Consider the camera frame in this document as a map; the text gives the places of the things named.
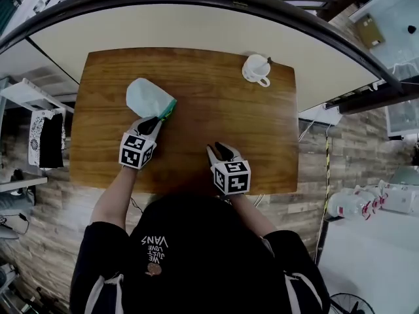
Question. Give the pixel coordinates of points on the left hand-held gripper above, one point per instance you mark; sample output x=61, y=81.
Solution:
x=135, y=150

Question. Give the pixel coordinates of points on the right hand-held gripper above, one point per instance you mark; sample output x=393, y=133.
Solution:
x=232, y=178

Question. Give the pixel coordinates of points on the pale green pouch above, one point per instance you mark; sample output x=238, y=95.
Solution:
x=147, y=97

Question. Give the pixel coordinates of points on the person's right forearm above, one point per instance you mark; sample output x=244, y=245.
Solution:
x=252, y=214

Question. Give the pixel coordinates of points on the person's left forearm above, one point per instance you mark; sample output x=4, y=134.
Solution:
x=111, y=201

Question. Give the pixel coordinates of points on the white mug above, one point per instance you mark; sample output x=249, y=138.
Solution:
x=254, y=69

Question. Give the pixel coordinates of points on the black cloth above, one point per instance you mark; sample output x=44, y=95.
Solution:
x=51, y=142

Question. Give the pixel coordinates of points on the person's black t-shirt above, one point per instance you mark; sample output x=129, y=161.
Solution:
x=203, y=257

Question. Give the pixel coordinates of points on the dark spoon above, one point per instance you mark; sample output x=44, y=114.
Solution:
x=268, y=60

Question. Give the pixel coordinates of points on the white patterned cloth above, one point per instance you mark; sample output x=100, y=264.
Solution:
x=33, y=136

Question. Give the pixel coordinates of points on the white shelf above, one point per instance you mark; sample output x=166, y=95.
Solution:
x=29, y=92

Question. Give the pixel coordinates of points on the pack of water bottles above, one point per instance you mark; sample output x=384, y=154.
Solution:
x=347, y=204

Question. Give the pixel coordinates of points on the white box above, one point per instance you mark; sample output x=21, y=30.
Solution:
x=401, y=198

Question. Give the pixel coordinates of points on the cardboard box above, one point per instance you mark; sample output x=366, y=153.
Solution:
x=370, y=31

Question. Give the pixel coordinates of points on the dark wooden chair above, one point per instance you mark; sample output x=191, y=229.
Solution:
x=340, y=2

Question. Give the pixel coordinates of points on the black floor fan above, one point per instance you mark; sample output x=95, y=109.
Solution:
x=350, y=303

